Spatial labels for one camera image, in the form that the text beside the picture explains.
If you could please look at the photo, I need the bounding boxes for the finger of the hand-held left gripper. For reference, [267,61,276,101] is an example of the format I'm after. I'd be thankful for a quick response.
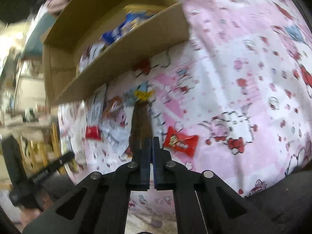
[31,151,75,184]

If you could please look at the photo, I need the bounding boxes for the teal padded bed board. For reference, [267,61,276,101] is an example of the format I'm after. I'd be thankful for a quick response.
[24,12,59,56]

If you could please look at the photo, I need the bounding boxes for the red snack packet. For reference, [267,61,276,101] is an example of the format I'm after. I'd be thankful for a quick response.
[163,126,199,157]

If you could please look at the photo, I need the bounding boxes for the person's left hand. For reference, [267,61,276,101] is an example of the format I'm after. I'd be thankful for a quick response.
[21,191,58,227]

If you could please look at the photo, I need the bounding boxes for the cardboard box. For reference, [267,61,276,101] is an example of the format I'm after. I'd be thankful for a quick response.
[43,0,191,106]

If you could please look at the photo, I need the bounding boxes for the dark brown snack bar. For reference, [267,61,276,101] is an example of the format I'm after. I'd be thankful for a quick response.
[130,101,154,156]

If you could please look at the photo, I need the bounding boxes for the blue and yellow snack packet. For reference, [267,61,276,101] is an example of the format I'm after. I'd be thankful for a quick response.
[123,4,166,22]

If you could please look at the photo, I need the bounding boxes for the white and red snack bar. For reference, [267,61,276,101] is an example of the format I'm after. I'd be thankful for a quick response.
[86,83,108,140]
[77,41,108,74]

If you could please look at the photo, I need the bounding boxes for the pink cloth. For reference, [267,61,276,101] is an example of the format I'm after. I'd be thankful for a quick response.
[46,0,74,15]

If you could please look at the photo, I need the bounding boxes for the pink printed bed sheet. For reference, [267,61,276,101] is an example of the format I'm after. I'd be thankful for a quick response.
[57,0,312,234]

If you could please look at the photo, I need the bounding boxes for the yellow rack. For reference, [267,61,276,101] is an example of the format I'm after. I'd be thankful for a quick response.
[17,122,74,173]

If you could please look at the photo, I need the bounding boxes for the person's dark grey pants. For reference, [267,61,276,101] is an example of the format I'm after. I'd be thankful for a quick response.
[40,168,312,234]

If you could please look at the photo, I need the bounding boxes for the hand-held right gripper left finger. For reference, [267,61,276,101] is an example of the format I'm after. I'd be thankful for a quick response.
[23,138,153,234]

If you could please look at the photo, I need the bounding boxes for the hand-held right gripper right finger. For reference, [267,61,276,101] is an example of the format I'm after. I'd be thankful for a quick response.
[153,136,276,234]

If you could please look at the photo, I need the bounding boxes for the clear white snack packet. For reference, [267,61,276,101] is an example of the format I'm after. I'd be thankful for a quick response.
[101,97,133,156]

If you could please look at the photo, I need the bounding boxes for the blue and white snack packet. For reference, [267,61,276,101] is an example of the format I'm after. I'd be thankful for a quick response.
[101,13,137,45]

